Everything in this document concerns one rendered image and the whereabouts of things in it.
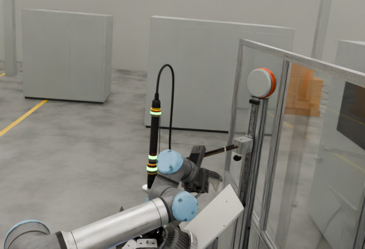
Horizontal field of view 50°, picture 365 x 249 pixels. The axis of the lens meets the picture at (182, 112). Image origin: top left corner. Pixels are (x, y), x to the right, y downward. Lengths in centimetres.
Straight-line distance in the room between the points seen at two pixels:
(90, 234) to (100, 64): 784
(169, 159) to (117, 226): 27
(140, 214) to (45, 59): 810
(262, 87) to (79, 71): 709
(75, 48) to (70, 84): 81
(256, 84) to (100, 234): 132
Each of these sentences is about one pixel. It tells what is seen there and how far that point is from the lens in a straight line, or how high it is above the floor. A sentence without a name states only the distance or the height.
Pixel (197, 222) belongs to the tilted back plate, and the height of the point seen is 117.
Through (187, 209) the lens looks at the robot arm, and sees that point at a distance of 106.
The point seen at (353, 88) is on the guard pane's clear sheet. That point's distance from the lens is 159.
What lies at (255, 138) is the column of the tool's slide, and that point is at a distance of 214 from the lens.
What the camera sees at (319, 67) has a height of 203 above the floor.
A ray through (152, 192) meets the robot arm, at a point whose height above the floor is 169.
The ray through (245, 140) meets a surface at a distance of 209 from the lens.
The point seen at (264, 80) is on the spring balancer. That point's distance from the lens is 205.
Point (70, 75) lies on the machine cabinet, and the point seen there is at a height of 60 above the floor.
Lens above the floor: 222
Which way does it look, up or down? 15 degrees down
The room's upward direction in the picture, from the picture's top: 5 degrees clockwise
